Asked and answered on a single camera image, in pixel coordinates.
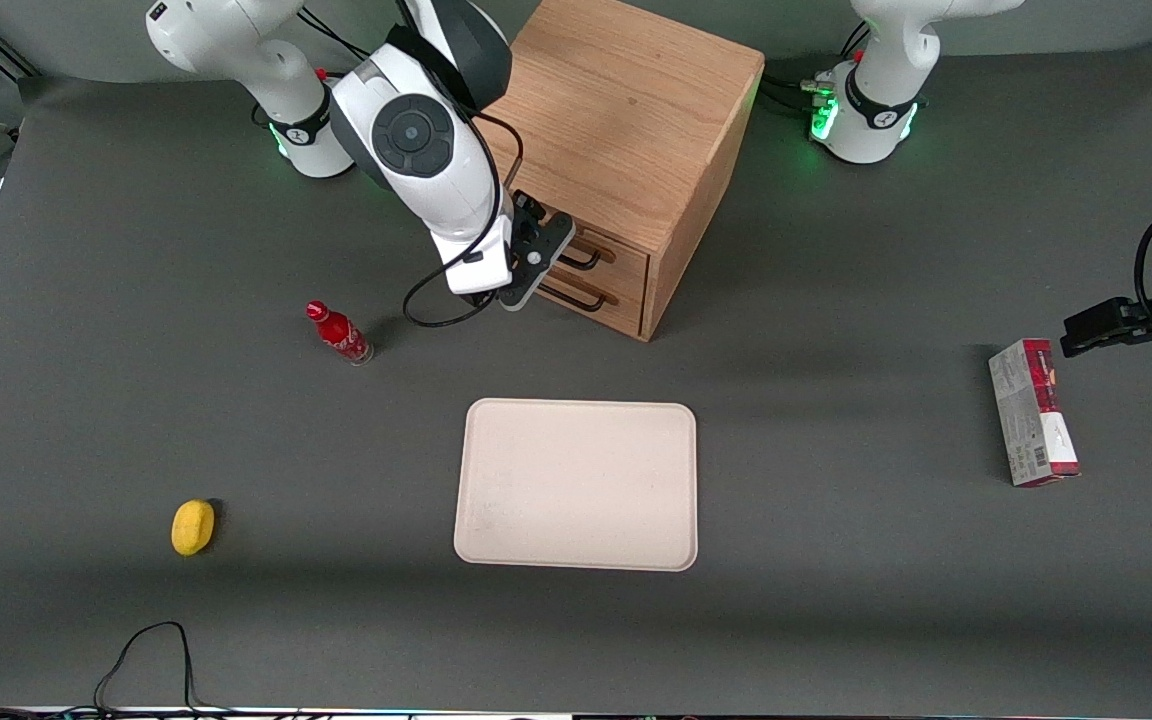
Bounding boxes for wooden drawer cabinet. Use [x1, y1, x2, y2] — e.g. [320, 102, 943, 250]
[476, 0, 766, 343]

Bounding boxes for left arm base black cables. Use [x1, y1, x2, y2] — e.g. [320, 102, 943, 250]
[758, 20, 872, 111]

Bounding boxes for red soda bottle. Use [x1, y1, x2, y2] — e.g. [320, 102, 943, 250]
[305, 300, 375, 367]

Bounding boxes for yellow lemon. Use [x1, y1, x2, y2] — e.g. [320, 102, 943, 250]
[171, 499, 217, 557]

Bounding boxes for cream rectangular tray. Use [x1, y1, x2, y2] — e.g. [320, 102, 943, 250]
[453, 398, 699, 573]

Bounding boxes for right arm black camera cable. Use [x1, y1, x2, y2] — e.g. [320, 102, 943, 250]
[402, 108, 527, 330]

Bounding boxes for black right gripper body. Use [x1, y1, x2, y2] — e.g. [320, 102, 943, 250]
[498, 213, 577, 311]

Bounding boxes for arm base black cables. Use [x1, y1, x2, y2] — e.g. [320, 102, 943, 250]
[296, 5, 379, 79]
[758, 20, 872, 111]

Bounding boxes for red and white carton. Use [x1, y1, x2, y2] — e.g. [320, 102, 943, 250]
[988, 338, 1082, 488]

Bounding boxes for wooden drawer with black handle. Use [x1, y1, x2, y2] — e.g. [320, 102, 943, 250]
[521, 270, 649, 343]
[536, 222, 650, 299]

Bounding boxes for right arm base black cables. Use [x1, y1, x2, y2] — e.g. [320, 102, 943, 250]
[296, 5, 379, 79]

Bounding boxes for thin black looped cable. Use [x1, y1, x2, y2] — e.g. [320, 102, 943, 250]
[94, 621, 199, 713]

